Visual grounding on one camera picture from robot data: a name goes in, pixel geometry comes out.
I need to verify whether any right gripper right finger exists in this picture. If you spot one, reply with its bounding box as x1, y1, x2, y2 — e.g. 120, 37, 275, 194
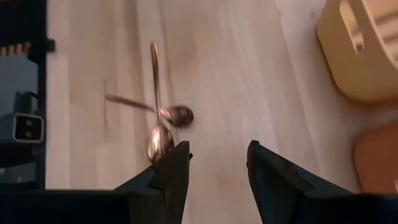
247, 139, 398, 224

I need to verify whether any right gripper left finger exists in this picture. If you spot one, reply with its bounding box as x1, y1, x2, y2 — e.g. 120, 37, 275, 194
0, 141, 192, 224

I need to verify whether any orange plastic bin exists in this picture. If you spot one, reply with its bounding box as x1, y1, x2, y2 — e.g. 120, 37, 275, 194
353, 121, 398, 195

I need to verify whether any rose gold spoon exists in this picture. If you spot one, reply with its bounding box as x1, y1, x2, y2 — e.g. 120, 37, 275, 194
104, 93, 195, 129
147, 41, 175, 165

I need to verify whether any yellow plastic bin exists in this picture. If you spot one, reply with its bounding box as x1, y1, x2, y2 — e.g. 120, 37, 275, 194
315, 0, 398, 103

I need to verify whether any small grey camera box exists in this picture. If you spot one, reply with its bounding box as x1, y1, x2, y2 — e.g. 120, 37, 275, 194
12, 112, 45, 144

